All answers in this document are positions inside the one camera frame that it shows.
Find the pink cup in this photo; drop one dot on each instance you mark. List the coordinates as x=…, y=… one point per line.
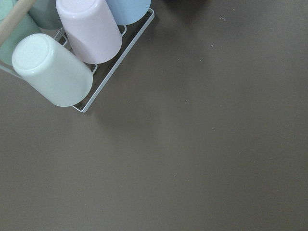
x=91, y=29

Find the blue cup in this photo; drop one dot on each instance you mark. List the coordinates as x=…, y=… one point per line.
x=126, y=12

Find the mint cup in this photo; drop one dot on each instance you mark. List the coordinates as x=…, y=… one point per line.
x=52, y=70

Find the green cup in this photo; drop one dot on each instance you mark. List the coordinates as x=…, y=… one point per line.
x=45, y=14

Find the white cup rack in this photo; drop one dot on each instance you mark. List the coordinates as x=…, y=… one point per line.
x=16, y=24

